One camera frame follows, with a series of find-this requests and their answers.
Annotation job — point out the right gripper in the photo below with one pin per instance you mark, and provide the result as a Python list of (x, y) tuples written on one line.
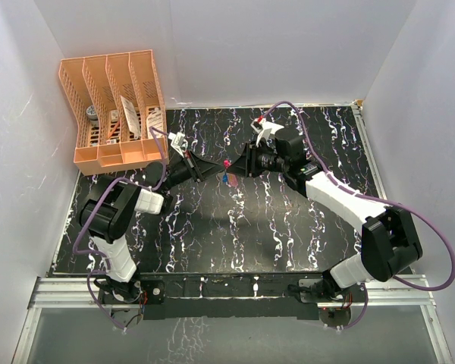
[(246, 165)]

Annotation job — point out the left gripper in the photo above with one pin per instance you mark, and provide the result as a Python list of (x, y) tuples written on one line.
[(193, 164)]

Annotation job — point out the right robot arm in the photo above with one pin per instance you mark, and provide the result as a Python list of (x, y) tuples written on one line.
[(389, 241)]

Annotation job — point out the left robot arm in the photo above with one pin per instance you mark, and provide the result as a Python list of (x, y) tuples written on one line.
[(112, 202)]

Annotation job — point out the white labelled packet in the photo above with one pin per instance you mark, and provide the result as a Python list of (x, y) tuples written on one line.
[(154, 119)]

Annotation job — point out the white paper packet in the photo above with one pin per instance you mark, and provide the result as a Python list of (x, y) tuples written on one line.
[(133, 121)]

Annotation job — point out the orange pen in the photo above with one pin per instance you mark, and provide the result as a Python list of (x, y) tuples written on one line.
[(114, 129)]

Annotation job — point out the orange file organizer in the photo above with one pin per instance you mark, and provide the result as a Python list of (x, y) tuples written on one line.
[(101, 80)]

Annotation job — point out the round tin in organizer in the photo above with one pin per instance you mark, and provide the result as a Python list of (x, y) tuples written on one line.
[(91, 114)]

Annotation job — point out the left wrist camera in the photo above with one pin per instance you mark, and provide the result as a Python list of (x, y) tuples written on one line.
[(178, 142)]

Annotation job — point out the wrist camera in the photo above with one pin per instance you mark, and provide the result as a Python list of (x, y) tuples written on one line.
[(178, 142), (264, 129)]

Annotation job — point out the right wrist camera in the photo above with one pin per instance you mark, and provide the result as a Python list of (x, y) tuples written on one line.
[(264, 129)]

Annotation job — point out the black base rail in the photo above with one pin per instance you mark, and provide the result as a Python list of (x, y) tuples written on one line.
[(159, 297)]

